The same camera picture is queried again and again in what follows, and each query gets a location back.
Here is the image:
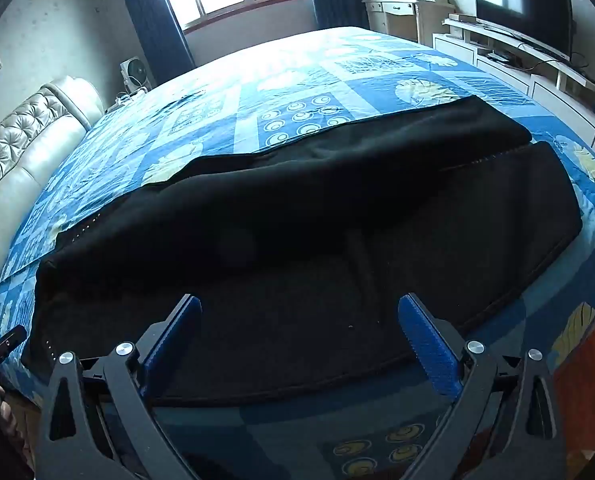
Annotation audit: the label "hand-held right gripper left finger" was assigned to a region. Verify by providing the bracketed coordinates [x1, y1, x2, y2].
[37, 294, 203, 480]

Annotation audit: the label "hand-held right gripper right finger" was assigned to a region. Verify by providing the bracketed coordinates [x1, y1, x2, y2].
[397, 292, 568, 480]

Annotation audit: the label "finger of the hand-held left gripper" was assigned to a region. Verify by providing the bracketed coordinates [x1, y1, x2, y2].
[0, 325, 28, 363]

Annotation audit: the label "black pants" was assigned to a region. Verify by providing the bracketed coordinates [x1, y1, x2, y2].
[21, 95, 584, 408]

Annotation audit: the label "person's left hand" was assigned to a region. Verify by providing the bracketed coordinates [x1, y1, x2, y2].
[0, 385, 26, 461]

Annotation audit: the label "cream tufted headboard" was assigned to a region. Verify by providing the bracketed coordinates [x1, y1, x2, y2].
[0, 76, 105, 321]

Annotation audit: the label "white box fan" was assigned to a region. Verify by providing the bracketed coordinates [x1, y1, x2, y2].
[120, 56, 155, 96]

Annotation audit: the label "white television cabinet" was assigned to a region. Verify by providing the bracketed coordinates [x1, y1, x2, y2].
[432, 15, 595, 153]

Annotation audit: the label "blue patterned bedspread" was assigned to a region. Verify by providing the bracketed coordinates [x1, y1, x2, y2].
[0, 25, 595, 480]

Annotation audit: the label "white dressing table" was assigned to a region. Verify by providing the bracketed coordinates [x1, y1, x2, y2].
[362, 0, 455, 46]

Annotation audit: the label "black curved television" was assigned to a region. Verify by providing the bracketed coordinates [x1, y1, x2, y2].
[471, 0, 575, 63]

